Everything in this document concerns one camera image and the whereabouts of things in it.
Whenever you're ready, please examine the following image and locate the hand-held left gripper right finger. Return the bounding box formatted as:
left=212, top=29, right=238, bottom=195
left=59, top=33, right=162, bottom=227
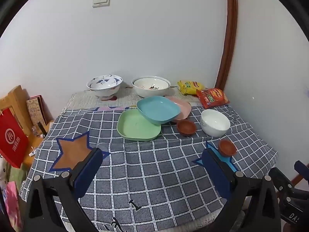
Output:
left=202, top=141, right=282, bottom=232

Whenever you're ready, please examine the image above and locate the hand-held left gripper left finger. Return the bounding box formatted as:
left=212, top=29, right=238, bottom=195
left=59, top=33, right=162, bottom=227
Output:
left=24, top=147, right=104, bottom=232

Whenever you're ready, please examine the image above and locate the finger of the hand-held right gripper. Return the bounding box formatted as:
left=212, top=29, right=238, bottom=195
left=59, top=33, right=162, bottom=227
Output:
left=269, top=167, right=294, bottom=199
left=294, top=161, right=309, bottom=182

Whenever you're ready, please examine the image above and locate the small brown bowl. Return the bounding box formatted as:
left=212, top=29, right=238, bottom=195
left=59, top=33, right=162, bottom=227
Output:
left=218, top=139, right=237, bottom=156
left=176, top=119, right=197, bottom=136

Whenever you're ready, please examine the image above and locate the plain white bowl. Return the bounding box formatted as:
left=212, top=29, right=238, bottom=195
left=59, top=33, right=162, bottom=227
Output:
left=201, top=109, right=230, bottom=136

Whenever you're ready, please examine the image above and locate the green square plate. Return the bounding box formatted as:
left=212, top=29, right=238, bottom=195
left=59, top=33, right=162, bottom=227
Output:
left=117, top=109, right=162, bottom=142

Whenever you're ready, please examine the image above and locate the pink square plate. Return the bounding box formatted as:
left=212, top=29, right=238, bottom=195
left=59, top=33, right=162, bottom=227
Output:
left=165, top=96, right=192, bottom=121

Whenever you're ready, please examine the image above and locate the blue square plate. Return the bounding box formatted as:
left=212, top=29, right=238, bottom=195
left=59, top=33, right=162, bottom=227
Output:
left=136, top=96, right=181, bottom=125

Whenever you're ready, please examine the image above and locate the grey checked tablecloth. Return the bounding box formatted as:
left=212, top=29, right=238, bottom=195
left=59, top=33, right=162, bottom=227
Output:
left=19, top=104, right=278, bottom=225

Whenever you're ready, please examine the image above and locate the small glass bottle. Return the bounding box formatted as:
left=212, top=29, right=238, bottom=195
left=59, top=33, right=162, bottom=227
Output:
left=31, top=122, right=49, bottom=138

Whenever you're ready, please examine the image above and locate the red snack bag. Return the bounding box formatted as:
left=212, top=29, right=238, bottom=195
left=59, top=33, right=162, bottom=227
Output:
left=196, top=88, right=230, bottom=109

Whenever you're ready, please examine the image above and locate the pink cloth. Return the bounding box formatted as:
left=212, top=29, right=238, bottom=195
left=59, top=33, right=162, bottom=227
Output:
left=2, top=181, right=23, bottom=232

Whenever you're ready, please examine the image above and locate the red paper bag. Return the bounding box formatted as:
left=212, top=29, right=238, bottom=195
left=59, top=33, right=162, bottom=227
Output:
left=0, top=108, right=30, bottom=169

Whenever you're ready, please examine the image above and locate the white floral cloth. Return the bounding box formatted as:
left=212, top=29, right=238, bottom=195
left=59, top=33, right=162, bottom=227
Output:
left=0, top=159, right=10, bottom=189

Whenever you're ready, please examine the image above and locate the blue patterned white bowl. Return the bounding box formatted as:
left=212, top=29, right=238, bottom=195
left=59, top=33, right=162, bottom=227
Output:
left=87, top=75, right=123, bottom=100

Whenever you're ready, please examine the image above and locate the yellow snack bag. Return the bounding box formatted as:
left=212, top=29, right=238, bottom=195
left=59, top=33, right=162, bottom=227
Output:
left=177, top=80, right=205, bottom=95

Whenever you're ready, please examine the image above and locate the wooden chair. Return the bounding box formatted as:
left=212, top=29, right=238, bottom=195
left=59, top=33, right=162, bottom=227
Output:
left=0, top=85, right=55, bottom=167

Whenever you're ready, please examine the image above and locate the large white printed bowl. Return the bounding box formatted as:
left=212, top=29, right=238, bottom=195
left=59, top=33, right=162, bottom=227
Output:
left=132, top=76, right=171, bottom=97

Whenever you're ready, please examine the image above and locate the brown wooden door frame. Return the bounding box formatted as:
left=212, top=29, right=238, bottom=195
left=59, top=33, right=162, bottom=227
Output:
left=215, top=0, right=238, bottom=92

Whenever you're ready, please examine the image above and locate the white light switch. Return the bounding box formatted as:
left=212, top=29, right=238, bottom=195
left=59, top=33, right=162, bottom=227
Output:
left=92, top=0, right=111, bottom=8

